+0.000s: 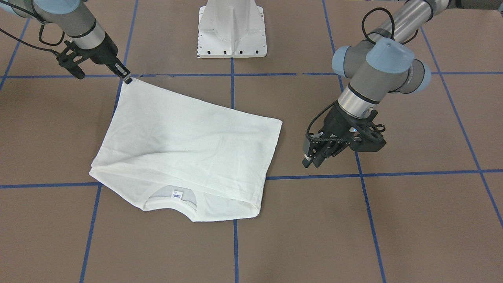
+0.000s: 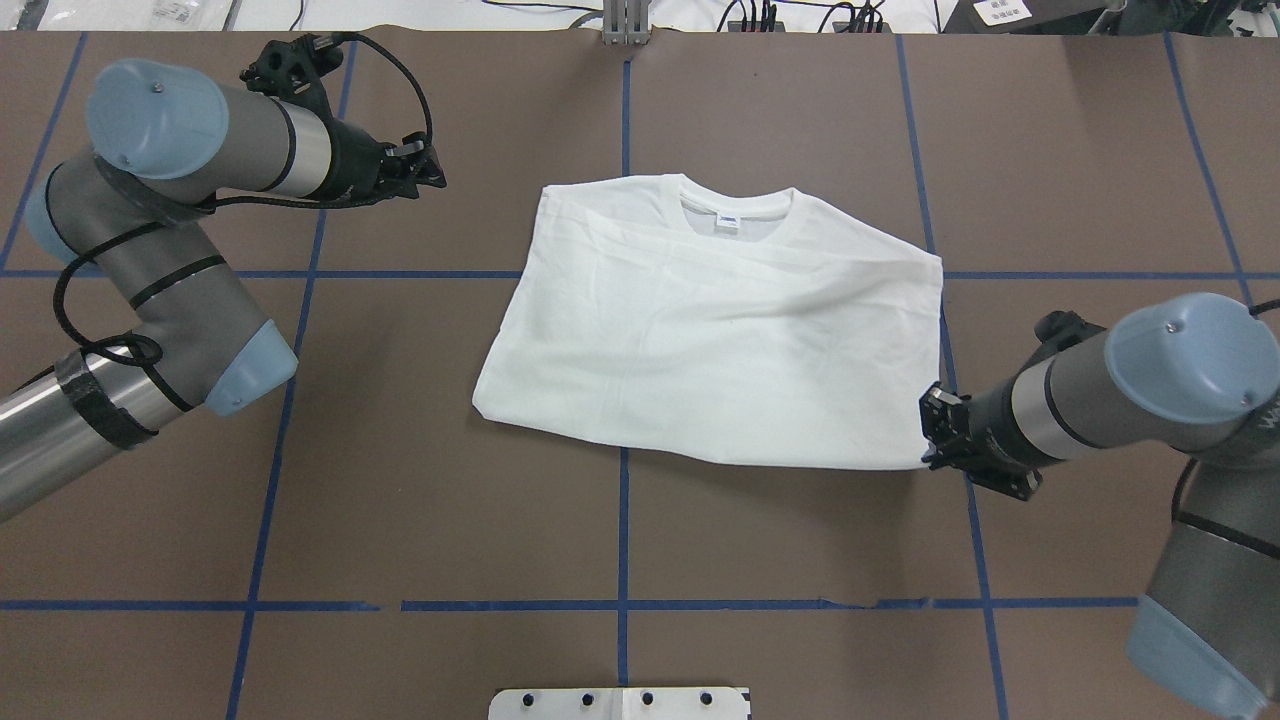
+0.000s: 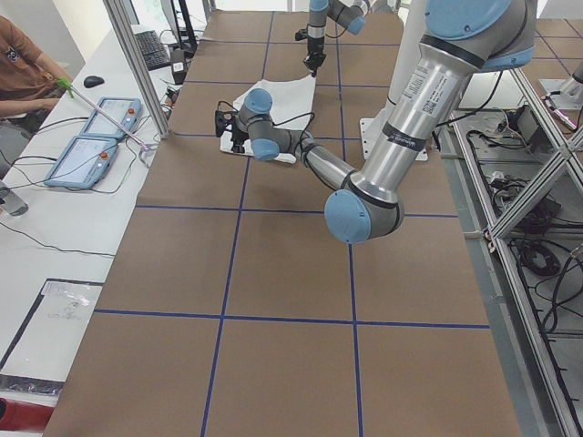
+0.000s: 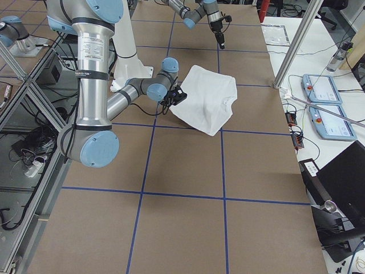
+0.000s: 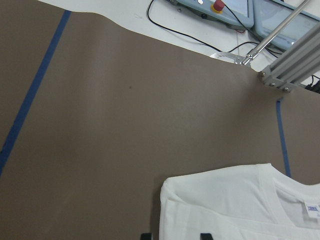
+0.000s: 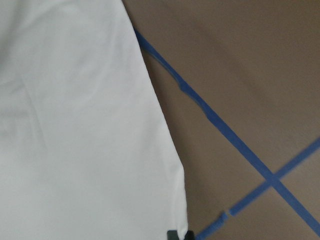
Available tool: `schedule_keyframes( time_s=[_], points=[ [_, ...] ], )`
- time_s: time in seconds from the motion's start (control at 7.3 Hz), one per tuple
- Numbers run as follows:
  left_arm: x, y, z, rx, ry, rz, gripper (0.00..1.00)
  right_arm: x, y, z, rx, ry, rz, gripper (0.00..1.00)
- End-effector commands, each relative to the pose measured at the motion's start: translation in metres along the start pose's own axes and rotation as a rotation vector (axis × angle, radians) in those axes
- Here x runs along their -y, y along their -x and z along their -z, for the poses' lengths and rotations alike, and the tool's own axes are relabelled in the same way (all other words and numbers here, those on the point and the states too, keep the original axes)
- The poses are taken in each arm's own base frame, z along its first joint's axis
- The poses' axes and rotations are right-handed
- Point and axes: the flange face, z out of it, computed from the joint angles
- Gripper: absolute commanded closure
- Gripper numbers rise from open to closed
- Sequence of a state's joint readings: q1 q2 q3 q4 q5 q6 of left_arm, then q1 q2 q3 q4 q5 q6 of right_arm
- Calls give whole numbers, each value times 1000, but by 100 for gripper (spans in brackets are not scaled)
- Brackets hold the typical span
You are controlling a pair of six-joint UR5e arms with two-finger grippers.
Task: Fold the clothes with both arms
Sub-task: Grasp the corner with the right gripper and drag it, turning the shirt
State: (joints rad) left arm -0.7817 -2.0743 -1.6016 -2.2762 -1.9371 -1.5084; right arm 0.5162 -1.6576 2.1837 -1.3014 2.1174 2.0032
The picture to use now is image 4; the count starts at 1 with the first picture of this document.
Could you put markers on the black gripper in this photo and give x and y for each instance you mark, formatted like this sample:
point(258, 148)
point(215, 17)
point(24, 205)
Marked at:
point(169, 100)
point(215, 27)

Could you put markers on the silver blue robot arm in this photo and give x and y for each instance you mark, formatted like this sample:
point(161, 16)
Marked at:
point(89, 138)
point(207, 9)

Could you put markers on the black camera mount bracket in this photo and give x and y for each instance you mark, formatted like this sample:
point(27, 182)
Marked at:
point(339, 236)

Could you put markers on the lower blue teach pendant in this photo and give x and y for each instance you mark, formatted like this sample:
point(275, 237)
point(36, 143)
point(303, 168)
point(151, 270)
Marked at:
point(331, 127)

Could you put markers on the blue teach pendant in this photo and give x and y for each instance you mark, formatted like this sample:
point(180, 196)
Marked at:
point(321, 89)
point(331, 127)

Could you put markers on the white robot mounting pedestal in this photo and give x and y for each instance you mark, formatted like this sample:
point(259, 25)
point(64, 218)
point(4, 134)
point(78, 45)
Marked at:
point(128, 64)

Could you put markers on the white power strip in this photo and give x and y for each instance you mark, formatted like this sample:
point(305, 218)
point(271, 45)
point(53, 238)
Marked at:
point(36, 166)

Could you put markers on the white long-sleeve printed shirt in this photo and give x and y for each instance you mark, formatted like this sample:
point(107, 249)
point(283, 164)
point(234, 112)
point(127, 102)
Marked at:
point(210, 96)

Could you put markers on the clear water bottle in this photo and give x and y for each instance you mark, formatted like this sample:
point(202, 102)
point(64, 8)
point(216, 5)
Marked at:
point(339, 56)

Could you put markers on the black laptop computer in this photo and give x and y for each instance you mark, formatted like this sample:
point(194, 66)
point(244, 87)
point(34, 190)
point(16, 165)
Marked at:
point(340, 180)

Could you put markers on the aluminium frame post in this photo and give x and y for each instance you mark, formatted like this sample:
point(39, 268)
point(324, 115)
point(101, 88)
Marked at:
point(300, 34)

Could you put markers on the upper blue teach pendant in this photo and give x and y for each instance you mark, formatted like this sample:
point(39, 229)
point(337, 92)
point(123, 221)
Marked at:
point(321, 89)

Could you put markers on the plastic sheet document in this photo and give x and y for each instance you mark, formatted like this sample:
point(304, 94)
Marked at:
point(275, 35)

